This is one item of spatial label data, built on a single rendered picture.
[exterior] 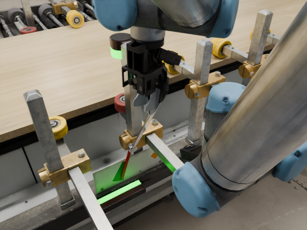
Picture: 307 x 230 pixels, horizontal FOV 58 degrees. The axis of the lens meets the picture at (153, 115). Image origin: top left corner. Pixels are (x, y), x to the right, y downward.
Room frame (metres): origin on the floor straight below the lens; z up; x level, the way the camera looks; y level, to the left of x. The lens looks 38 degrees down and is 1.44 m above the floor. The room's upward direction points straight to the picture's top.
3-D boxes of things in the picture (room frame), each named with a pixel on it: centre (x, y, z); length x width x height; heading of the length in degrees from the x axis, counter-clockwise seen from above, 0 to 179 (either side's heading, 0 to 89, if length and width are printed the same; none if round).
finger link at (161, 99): (0.57, -0.01, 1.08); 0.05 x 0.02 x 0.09; 53
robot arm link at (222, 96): (0.41, -0.14, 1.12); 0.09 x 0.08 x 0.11; 34
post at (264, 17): (0.92, -0.36, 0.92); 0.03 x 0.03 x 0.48; 32
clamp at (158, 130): (0.66, 0.04, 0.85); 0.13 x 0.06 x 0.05; 122
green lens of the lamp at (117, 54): (0.69, 0.08, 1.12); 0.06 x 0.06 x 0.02
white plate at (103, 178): (0.61, 0.07, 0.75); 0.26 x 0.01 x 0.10; 122
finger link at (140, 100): (0.58, 0.03, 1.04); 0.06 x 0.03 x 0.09; 143
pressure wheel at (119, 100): (0.78, 0.09, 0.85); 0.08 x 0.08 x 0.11
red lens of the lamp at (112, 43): (0.69, 0.08, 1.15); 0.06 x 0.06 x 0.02
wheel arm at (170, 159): (0.62, -0.01, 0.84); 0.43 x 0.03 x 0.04; 32
